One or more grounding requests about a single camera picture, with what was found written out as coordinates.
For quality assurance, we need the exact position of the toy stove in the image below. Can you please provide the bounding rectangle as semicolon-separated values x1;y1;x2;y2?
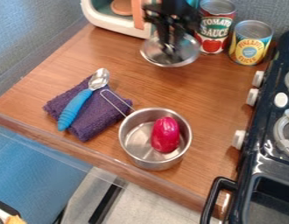
199;28;289;224

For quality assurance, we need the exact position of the purple cloth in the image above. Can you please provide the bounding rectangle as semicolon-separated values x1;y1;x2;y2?
41;74;134;144

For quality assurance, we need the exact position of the blue handled spoon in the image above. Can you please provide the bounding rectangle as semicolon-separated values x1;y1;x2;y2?
56;67;112;132

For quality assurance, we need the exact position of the toy microwave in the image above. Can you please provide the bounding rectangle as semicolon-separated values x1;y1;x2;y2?
79;0;163;40

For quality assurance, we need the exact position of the red toy pepper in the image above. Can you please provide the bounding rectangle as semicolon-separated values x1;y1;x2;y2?
150;116;182;154

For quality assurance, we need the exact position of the red tomato sauce can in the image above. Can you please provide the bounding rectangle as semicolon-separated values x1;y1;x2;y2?
194;0;238;55

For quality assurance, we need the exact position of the yellow pineapple can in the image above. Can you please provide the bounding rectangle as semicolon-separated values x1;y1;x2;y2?
227;19;276;67

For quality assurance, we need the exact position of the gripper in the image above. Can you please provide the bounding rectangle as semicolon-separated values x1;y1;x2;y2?
140;0;203;53

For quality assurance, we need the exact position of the silver pot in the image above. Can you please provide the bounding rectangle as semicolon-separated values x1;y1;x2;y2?
98;88;194;172

